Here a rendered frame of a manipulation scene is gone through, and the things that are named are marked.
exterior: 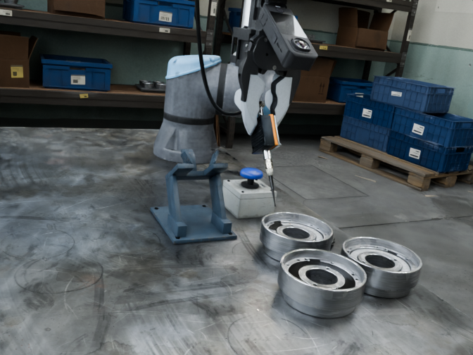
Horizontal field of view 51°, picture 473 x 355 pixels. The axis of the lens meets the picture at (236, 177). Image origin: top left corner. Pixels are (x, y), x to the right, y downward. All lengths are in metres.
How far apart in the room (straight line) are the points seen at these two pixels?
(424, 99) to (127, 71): 2.59
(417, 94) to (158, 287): 3.96
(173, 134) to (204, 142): 0.07
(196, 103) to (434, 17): 4.77
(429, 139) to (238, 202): 3.61
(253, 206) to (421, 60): 4.97
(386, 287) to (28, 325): 0.42
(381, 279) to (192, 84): 0.61
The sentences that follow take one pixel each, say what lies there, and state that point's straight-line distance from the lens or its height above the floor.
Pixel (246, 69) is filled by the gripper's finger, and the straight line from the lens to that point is 0.71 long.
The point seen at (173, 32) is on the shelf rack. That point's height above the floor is 0.97.
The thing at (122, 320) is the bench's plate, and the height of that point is 0.80.
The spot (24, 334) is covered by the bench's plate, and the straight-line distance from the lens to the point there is 0.54.
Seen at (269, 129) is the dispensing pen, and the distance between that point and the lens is 0.73.
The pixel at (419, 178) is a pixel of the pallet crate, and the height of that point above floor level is 0.10.
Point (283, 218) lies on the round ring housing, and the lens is 0.77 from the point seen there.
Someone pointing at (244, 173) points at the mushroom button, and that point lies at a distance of 0.83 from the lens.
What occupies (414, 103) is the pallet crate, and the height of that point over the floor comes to 0.63.
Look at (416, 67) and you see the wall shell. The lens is 5.75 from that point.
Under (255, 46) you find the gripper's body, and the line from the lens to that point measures 0.71.
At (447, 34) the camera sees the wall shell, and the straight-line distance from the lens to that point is 5.56.
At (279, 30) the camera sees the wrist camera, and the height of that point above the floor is 1.11.
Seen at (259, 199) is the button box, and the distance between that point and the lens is 0.83.
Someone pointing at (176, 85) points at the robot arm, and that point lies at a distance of 1.09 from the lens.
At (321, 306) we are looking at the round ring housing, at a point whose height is 0.82.
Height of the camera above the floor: 1.11
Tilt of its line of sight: 18 degrees down
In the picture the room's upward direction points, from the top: 7 degrees clockwise
